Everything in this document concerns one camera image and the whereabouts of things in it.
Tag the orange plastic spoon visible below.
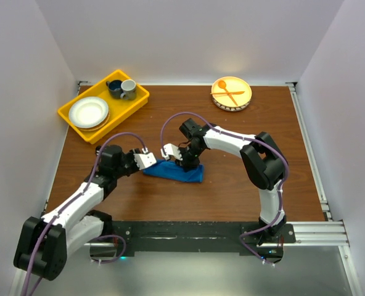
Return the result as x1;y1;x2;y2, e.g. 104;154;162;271
218;80;238;106

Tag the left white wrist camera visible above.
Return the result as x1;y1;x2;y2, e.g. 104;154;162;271
133;147;157;170

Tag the white paper plate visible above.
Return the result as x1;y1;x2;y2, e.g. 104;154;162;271
68;96;109;129

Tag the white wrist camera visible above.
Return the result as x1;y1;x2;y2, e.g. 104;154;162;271
160;143;182;160
133;147;157;170

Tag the grey mug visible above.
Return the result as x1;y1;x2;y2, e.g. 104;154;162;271
120;79;136;101

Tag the dark blue mug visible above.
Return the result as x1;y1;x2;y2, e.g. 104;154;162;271
106;80;122;99

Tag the orange plastic knife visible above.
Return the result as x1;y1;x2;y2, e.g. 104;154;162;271
210;90;245;95

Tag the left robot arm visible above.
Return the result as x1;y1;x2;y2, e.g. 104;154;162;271
13;145;156;281

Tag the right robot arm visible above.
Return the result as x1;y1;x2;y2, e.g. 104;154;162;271
176;118;289;242

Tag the yellow plastic plate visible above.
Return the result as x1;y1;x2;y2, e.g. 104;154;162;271
210;76;252;112

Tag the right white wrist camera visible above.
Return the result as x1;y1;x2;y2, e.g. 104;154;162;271
160;143;182;160

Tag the blue cloth napkin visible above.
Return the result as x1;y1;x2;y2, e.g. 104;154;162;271
142;160;204;183

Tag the yellow plastic tray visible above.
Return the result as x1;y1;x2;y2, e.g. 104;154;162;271
57;69;150;144

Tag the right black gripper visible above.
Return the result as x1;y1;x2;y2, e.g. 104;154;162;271
173;144;205;174

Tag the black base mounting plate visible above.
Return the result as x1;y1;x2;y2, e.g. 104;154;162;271
113;221;296;260

